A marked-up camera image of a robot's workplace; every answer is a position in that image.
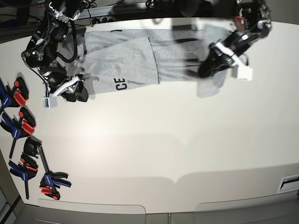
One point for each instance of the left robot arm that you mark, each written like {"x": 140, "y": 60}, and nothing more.
{"x": 253, "y": 22}

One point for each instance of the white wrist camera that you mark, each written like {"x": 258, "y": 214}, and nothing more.
{"x": 49, "y": 102}
{"x": 242, "y": 73}

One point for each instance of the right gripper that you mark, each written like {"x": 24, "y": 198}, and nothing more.
{"x": 58, "y": 83}

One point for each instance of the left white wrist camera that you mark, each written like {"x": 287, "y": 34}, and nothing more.
{"x": 242, "y": 73}

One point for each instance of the white slotted table plate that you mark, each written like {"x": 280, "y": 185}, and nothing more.
{"x": 288, "y": 184}

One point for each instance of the white power strip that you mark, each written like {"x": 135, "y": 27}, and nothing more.
{"x": 98, "y": 20}

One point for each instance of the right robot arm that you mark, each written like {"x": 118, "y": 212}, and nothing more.
{"x": 41, "y": 54}

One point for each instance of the grey T-shirt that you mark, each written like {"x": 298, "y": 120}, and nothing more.
{"x": 127, "y": 59}

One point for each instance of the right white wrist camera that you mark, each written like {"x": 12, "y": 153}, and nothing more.
{"x": 49, "y": 102}

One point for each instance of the top blue red bar clamp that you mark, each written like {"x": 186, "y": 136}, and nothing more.
{"x": 15, "y": 97}

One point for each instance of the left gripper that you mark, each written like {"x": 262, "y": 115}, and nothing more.
{"x": 221, "y": 57}

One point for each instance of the blue red bar clamp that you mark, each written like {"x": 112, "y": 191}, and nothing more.
{"x": 21, "y": 128}
{"x": 26, "y": 170}
{"x": 15, "y": 97}

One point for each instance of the long black bar clamp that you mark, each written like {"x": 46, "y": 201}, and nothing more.
{"x": 51, "y": 181}

